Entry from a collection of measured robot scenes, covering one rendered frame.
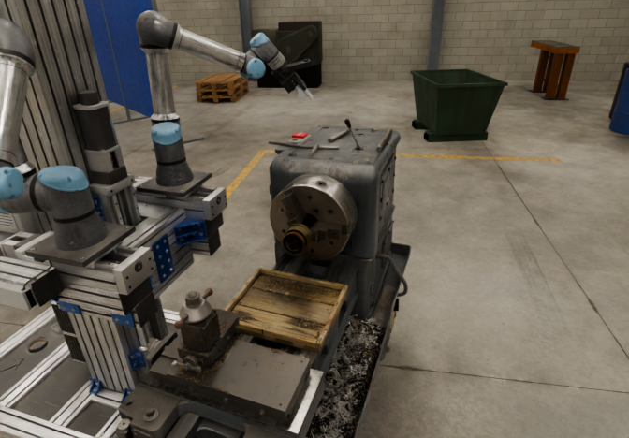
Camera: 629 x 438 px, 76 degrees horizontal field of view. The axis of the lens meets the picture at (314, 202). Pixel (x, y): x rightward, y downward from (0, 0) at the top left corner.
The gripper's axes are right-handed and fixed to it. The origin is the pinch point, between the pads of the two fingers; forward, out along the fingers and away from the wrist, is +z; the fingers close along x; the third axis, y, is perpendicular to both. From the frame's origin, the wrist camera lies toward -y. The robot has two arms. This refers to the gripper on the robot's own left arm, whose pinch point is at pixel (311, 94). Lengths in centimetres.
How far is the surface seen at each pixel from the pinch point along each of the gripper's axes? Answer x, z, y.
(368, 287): 64, 58, 31
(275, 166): 37.5, -1.0, 27.1
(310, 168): 44.7, 6.2, 16.2
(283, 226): 59, 11, 37
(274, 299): 82, 17, 51
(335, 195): 65, 10, 12
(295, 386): 125, 7, 41
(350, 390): 103, 53, 50
